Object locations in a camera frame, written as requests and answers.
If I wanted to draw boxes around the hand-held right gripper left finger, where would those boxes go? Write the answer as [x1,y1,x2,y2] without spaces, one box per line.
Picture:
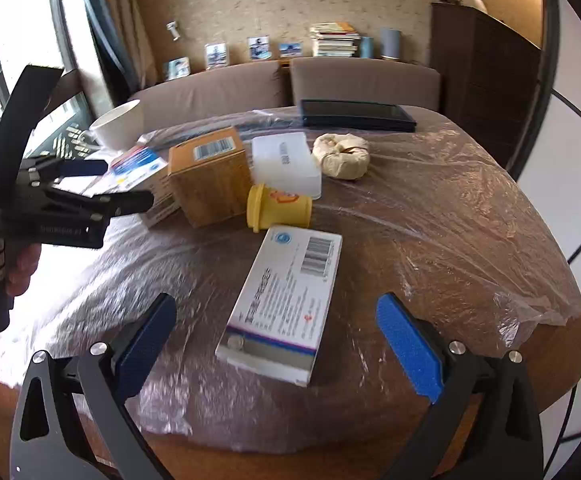
[9,292,178,480]

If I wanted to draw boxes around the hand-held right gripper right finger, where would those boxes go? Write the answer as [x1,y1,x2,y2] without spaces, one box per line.
[375,292,544,480]

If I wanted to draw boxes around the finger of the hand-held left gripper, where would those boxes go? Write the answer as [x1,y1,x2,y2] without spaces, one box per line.
[45,158,108,181]
[65,189,154,221]

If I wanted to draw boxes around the white blue red medicine box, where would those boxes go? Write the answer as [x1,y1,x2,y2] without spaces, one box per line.
[83,144,181,228]

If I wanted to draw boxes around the brown cardboard box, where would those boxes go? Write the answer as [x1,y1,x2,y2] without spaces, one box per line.
[168,127,251,228]

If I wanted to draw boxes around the white purple medicine box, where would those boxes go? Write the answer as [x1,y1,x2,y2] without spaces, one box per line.
[215,226,344,387]

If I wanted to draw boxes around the yellow plastic tub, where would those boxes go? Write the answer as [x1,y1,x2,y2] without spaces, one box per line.
[246,183,313,233]

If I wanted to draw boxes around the white plastic box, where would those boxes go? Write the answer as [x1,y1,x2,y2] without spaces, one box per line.
[250,132,323,200]

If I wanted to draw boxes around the person's left hand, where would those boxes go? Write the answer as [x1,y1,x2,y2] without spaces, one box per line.
[0,242,41,297]

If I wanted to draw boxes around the patterned balcony railing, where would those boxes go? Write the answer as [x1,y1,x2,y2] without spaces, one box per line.
[35,125,94,161]

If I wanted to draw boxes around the white embossed cup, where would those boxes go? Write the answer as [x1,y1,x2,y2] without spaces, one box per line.
[88,99,144,153]

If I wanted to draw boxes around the clear plastic sheet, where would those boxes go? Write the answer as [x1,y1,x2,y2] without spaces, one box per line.
[0,105,581,456]

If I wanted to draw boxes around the dark curtain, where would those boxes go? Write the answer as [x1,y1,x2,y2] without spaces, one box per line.
[78,0,138,106]

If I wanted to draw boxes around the brown sofa back cushion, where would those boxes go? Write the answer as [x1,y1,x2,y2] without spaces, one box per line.
[289,56,441,111]
[129,60,291,116]

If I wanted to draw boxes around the beige curtain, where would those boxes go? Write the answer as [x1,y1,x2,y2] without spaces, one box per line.
[115,0,154,91]

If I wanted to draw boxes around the dark framed window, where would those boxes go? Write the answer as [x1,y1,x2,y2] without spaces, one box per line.
[0,0,96,161]

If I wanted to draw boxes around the upright standing figure photo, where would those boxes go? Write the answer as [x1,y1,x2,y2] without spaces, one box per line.
[205,42,230,71]

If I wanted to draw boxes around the upright portrait photo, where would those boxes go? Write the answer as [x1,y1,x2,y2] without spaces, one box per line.
[248,36,271,61]

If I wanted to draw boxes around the stack of books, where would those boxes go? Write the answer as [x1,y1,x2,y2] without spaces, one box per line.
[309,22,361,58]

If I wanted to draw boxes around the dark wooden wardrobe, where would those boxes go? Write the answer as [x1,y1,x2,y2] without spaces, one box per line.
[431,2,544,176]

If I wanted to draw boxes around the grey cylinder speaker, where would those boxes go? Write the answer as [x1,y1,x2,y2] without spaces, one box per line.
[381,27,402,61]

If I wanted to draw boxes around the white panel sliding door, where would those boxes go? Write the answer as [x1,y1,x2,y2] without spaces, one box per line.
[513,0,581,461]

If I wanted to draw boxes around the rounded photo frame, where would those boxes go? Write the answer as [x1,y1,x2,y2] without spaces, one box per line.
[164,57,191,81]

